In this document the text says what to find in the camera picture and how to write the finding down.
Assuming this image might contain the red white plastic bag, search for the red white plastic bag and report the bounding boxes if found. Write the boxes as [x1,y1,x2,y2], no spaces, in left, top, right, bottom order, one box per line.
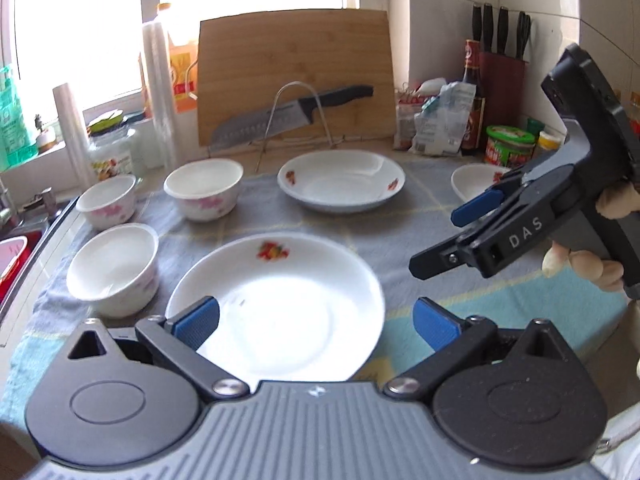
[395,91,426,151]

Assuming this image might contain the red plastic basin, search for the red plastic basin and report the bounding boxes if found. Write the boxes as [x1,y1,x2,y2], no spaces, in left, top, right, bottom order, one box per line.
[0,235,31,306]

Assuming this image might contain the short plastic wrap roll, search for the short plastic wrap roll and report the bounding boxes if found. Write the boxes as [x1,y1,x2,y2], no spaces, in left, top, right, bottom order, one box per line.
[53,82,96,188]

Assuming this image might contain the small potted plant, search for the small potted plant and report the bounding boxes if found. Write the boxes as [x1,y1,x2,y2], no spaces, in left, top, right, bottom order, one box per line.
[34,115,57,153]

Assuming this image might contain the glass jar with green lid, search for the glass jar with green lid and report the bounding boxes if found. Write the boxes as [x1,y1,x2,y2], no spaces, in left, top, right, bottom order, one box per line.
[86,109,146,186]

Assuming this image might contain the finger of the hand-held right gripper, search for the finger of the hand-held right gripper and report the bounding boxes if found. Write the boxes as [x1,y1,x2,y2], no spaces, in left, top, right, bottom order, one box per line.
[409,237,473,282]
[450,166,540,229]

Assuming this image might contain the orange cooking oil bottle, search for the orange cooking oil bottle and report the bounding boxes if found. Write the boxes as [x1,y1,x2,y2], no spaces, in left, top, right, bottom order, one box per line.
[157,2,201,116]

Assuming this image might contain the tall plastic wrap roll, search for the tall plastic wrap roll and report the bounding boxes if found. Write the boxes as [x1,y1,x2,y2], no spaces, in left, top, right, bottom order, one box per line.
[141,20,178,168]

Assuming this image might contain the metal soap dispenser pump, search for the metal soap dispenser pump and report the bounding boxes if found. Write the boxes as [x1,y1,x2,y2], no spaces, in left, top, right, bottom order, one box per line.
[22,187,58,218]

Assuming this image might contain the window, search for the window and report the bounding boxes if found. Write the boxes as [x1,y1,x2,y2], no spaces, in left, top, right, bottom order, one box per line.
[10,0,361,111]

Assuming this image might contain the dark red knife block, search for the dark red knife block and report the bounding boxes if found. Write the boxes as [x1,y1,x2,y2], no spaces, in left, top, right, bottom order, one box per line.
[479,50,530,136]

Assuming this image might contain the large kitchen knife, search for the large kitchen knife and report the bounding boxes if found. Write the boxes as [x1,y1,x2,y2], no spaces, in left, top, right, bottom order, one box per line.
[209,85,375,151]

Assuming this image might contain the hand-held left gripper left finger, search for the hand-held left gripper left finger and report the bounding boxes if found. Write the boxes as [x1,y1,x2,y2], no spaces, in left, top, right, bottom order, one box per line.
[65,296,251,403]

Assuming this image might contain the metal wire rack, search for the metal wire rack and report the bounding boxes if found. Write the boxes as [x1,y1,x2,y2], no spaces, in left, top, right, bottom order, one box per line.
[255,81,336,173]

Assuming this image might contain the green lid food tub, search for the green lid food tub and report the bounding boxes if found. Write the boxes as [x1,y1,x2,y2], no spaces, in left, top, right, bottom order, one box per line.
[485,125,538,168]

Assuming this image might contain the metal faucet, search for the metal faucet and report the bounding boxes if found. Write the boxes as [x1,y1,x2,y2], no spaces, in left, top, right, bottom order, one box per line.
[0,172,21,231]

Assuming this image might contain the bamboo cutting board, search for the bamboo cutting board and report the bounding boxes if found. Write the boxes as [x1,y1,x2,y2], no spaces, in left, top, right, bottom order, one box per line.
[196,9,396,147]

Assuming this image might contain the grey blue checked cloth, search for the grey blue checked cloth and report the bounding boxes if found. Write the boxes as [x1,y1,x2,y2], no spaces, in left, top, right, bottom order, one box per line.
[0,152,633,416]

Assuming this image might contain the steel sink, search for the steel sink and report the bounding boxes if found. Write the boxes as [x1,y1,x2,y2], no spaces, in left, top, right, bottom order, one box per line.
[0,195,81,346]

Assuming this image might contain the person's right hand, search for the person's right hand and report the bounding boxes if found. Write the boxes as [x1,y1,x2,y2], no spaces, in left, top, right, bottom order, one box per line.
[542,182,633,292]

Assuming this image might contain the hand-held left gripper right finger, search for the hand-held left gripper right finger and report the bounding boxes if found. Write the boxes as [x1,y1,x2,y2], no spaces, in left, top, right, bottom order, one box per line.
[382,297,568,403]

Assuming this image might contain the white floral plate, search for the white floral plate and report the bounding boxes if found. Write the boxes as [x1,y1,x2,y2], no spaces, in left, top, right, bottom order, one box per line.
[450,162,516,206]
[165,232,386,383]
[277,150,406,213]

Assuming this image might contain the white floral bowl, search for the white floral bowl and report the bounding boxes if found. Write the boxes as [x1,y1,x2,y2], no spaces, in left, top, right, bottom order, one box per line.
[66,222,161,318]
[75,175,138,231]
[163,158,244,222]

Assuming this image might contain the yellow lid small jar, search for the yellow lid small jar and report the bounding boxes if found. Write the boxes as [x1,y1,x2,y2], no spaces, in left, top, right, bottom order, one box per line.
[536,130,568,161]

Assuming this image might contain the white plastic basket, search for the white plastic basket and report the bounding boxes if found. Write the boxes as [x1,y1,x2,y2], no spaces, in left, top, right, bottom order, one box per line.
[0,236,28,281]

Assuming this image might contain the white blue plastic bag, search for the white blue plastic bag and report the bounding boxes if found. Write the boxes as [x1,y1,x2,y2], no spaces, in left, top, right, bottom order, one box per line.
[410,81,478,155]

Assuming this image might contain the dark soy sauce bottle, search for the dark soy sauce bottle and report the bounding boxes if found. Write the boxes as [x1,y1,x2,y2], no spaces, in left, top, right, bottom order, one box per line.
[461,39,487,156]

